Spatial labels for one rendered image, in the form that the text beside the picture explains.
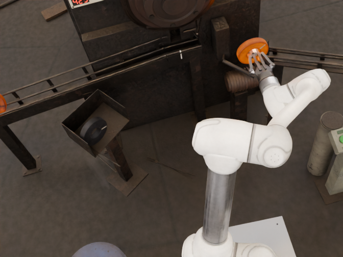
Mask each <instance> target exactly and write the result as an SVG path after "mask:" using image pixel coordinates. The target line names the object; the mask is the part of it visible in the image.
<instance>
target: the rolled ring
mask: <svg viewBox="0 0 343 257"><path fill-rule="evenodd" d="M6 108H7V103H6V100H5V99H4V97H3V96H2V95H1V94H0V113H2V112H5V111H6Z"/></svg>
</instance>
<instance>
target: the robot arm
mask: <svg viewBox="0 0 343 257"><path fill-rule="evenodd" d="M250 54H251V55H249V68H250V70H249V75H251V74H254V75H255V76H256V77H257V80H258V82H259V88H260V90H261V93H262V95H263V100H264V104H265V106H266V108H267V110H268V112H269V113H270V115H271V116H272V120H271V121H270V122H269V124H268V125H267V126H265V125H259V124H253V123H248V122H245V121H241V120H235V119H227V118H210V119H205V120H202V121H201V122H199V123H197V125H196V127H195V131H194V135H193V139H192V146H193V148H194V150H195V151H196V152H197V153H198V154H200V155H203V157H204V160H205V163H206V165H207V166H208V174H207V185H206V199H205V210H204V221H203V227H201V228H200V229H199V230H198V231H197V233H196V234H192V235H190V236H189V237H187V239H186V240H185V241H184V244H183V248H182V257H277V255H276V253H275V252H274V251H273V250H272V249H271V248H270V247H269V246H267V245H265V244H262V243H238V244H237V242H233V240H232V236H231V234H230V233H229V231H228V228H229V221H230V214H231V207H232V200H233V193H234V186H235V179H236V173H237V170H238V169H239V168H240V166H241V165H242V163H243V162H246V163H247V162H248V163H253V164H259V165H263V166H265V167H269V168H276V167H279V166H281V165H283V164H284V163H285V162H286V161H287V160H288V158H289V156H290V154H291V150H292V139H291V136H290V133H289V131H288V130H287V128H286V127H287V126H288V125H289V124H290V123H291V122H292V121H293V120H294V119H295V118H296V117H297V116H298V115H299V114H300V113H301V112H302V110H303V109H304V108H305V107H306V106H307V105H308V104H309V103H310V102H311V101H313V100H315V99H316V98H318V96H319V95H320V94H322V92H324V91H325V90H326V89H327V88H328V87H329V85H330V82H331V80H330V77H329V76H328V74H327V73H326V71H325V70H323V69H314V70H311V71H308V72H306V73H304V74H302V75H300V76H298V77H297V78H295V79H293V80H292V81H291V82H289V83H288V84H286V85H283V86H281V85H280V84H279V81H278V79H277V78H276V77H274V74H273V72H272V69H273V68H275V63H273V62H272V61H271V60H270V59H269V58H268V57H267V56H266V55H265V53H264V52H261V53H260V52H259V51H258V49H257V48H256V49H253V50H251V51H250ZM255 56H257V58H258V60H259V62H260V65H259V63H258V61H257V59H256V57H255ZM252 60H253V62H254V64H255V66H256V70H255V72H254V70H253V66H252ZM263 60H264V61H265V62H266V63H267V64H268V66H267V65H266V64H265V63H264V61H263ZM248 155H249V156H248ZM235 255H236V256H235Z"/></svg>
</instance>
